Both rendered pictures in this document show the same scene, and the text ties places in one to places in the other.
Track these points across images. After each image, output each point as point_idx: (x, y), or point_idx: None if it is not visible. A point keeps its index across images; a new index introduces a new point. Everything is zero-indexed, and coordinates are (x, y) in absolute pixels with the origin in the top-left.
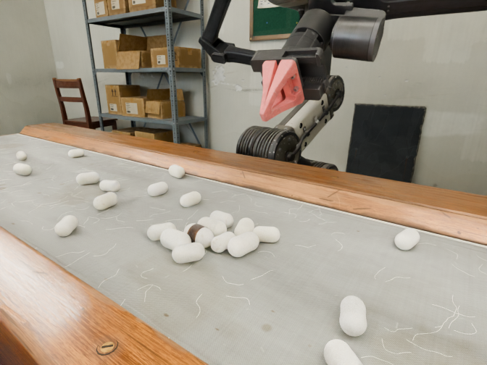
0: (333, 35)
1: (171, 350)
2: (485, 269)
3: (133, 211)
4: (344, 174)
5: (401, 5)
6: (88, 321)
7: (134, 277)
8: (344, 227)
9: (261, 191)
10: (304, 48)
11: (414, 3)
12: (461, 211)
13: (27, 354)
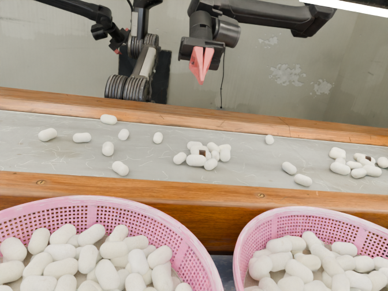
0: (216, 30)
1: (276, 189)
2: (295, 145)
3: (131, 152)
4: (214, 111)
5: (240, 17)
6: (241, 192)
7: (201, 181)
8: (241, 139)
9: (179, 126)
10: (215, 41)
11: (245, 17)
12: (276, 124)
13: (238, 208)
